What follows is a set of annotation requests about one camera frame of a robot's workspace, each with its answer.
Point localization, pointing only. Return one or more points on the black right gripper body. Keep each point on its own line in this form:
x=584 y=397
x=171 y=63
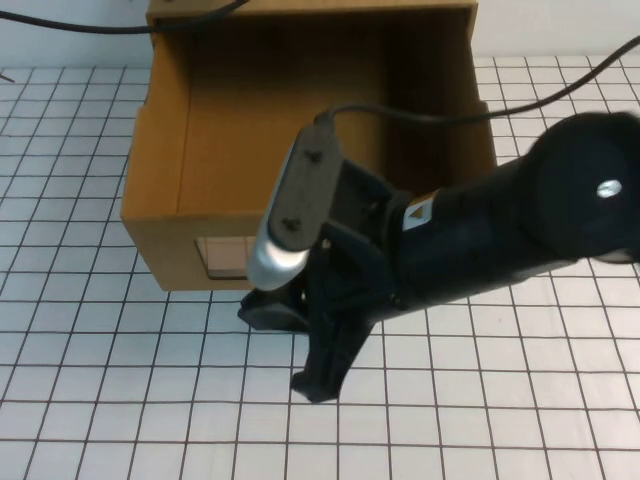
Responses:
x=360 y=260

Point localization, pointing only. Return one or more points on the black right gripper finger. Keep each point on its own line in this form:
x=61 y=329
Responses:
x=330 y=365
x=275 y=312

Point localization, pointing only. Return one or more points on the cardboard drawer with window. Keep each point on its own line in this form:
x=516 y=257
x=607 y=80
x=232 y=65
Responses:
x=160 y=200

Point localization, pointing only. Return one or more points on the brown cardboard box sleeve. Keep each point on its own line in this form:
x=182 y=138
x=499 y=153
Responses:
x=350 y=4

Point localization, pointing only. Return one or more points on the white grid pattern tablecloth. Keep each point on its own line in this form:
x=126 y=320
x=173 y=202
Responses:
x=150 y=400

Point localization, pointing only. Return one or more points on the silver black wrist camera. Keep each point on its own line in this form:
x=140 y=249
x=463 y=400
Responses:
x=305 y=200

